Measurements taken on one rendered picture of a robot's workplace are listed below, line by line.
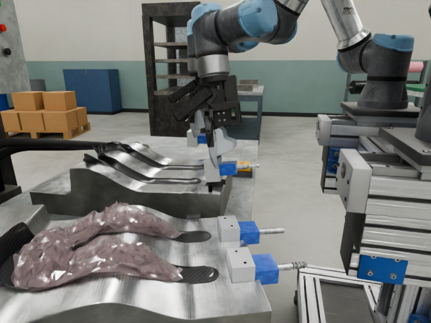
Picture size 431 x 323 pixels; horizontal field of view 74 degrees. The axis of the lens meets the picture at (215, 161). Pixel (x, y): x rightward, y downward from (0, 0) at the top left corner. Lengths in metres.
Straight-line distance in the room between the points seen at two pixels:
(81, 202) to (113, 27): 7.50
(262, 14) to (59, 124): 4.99
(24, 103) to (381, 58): 5.48
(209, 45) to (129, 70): 7.34
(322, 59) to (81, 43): 5.93
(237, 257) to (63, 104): 5.25
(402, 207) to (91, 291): 0.53
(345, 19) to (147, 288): 1.01
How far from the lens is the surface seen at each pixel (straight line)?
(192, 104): 0.69
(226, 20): 0.65
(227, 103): 0.66
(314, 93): 7.32
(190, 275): 0.49
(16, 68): 1.41
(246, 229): 0.57
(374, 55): 1.11
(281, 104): 7.27
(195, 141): 0.98
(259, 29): 0.62
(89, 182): 0.77
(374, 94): 1.09
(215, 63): 0.67
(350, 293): 1.53
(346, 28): 1.17
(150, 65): 4.91
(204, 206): 0.68
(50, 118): 5.48
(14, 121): 5.83
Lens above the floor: 1.17
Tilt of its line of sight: 18 degrees down
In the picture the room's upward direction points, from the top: straight up
